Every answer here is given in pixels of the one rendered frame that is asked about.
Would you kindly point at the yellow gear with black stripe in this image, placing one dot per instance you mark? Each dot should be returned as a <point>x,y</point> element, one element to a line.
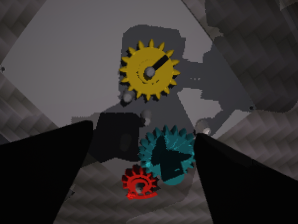
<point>146,57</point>

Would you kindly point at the grey flat board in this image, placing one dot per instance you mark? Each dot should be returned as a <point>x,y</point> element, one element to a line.
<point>66,62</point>

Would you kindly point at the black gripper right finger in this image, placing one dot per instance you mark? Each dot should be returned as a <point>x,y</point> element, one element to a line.
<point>239,190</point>

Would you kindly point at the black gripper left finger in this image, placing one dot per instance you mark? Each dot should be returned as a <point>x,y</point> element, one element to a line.
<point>37,172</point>

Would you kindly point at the teal gear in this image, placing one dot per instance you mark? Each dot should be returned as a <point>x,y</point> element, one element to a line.
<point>167,154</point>

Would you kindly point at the red gear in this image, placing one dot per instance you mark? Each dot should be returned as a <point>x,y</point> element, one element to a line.
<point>136,176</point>

